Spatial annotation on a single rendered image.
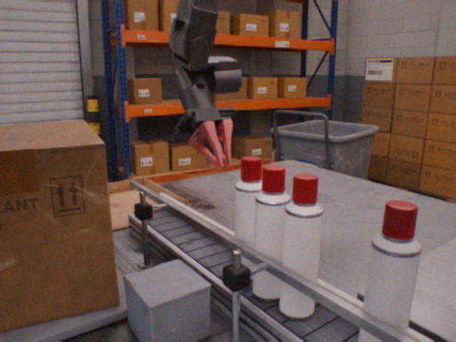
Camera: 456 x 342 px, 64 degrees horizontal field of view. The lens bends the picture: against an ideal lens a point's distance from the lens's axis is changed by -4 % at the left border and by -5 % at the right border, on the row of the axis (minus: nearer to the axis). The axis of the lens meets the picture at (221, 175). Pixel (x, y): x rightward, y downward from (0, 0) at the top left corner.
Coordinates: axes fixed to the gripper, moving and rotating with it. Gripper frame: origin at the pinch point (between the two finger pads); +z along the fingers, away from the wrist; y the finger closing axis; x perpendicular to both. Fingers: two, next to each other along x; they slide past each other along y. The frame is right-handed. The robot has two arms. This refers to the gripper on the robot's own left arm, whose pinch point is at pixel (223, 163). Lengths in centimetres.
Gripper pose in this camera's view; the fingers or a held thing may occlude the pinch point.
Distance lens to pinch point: 65.1
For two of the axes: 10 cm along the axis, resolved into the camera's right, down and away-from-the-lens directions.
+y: 8.2, -1.4, 5.5
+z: 3.6, 8.8, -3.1
